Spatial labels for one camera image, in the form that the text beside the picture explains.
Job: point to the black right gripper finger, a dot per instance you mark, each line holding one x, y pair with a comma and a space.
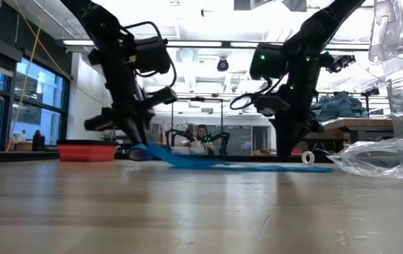
296, 139
284, 143

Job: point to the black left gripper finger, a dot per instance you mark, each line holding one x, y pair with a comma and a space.
134, 138
144, 135

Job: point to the blue elastic bandage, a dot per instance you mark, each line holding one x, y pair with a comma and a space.
187, 162

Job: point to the clear plastic bag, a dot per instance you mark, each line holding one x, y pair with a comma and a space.
370, 158

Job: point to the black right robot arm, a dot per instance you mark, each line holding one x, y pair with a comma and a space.
314, 28

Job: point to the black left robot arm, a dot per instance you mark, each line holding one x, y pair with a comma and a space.
106, 31

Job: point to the black background robot arm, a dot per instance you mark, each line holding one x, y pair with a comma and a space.
224, 139
173, 134

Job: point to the white tape roll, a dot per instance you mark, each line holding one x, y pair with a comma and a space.
303, 157

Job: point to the white plastic bin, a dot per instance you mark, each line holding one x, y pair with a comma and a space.
180, 150

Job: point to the blue cloth pile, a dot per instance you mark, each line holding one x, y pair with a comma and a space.
342, 106

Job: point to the small red box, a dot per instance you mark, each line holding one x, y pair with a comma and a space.
88, 152

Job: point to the person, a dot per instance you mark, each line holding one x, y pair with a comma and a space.
203, 137

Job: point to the wooden work table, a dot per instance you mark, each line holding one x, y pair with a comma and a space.
356, 123

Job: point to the ceiling light strip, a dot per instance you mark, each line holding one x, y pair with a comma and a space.
77, 42
243, 45
194, 44

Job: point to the black ceiling spotlight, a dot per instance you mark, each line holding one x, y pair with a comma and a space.
222, 65

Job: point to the black bottle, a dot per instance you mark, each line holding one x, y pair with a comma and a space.
38, 143

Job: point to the orange tub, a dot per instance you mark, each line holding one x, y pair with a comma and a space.
19, 146

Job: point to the black metal rig frame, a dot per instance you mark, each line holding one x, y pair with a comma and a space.
172, 123

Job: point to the black camera stand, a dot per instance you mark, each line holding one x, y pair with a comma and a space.
367, 102

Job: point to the black aluminium table frame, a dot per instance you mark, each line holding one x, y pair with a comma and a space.
28, 157

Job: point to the dark ceiling duct box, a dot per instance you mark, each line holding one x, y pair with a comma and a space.
243, 5

